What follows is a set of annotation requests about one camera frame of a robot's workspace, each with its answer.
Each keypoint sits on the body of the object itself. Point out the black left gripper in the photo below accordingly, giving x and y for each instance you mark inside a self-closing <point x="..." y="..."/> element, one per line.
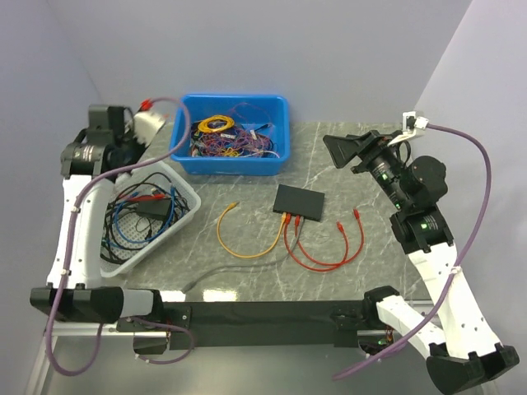
<point x="126" y="136"/>

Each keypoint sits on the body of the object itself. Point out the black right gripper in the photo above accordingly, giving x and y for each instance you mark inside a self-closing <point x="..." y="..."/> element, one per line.
<point x="343" y="149"/>

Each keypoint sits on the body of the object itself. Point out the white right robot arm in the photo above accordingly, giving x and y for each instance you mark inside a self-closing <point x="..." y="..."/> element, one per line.
<point x="463" y="351"/>

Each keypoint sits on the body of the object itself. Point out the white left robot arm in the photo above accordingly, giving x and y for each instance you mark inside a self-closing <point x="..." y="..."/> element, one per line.
<point x="74" y="291"/>

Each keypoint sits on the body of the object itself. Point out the white perforated plastic basket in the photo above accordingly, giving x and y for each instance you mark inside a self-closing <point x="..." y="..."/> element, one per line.
<point x="127" y="238"/>

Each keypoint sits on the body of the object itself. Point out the black power adapter in basket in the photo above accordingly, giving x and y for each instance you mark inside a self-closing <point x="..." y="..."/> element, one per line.
<point x="158" y="210"/>

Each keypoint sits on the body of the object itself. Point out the blue plastic bin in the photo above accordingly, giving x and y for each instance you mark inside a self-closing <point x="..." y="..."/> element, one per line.
<point x="232" y="134"/>

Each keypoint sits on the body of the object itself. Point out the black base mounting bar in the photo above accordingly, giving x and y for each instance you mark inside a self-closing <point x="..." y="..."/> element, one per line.
<point x="273" y="323"/>

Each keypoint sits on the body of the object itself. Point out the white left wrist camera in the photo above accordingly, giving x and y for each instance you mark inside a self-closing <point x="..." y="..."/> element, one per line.
<point x="146" y="125"/>

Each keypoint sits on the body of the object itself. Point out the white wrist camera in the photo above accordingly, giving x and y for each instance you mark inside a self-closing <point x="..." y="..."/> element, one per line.
<point x="414" y="124"/>
<point x="146" y="125"/>

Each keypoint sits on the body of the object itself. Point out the black network switch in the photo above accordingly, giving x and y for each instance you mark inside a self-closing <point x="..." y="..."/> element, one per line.
<point x="299" y="202"/>

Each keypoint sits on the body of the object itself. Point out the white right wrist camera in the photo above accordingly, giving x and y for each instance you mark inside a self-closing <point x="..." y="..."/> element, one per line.
<point x="414" y="124"/>

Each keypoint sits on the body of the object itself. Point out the aluminium frame rail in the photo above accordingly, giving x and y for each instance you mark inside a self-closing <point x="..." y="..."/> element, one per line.
<point x="41" y="365"/>

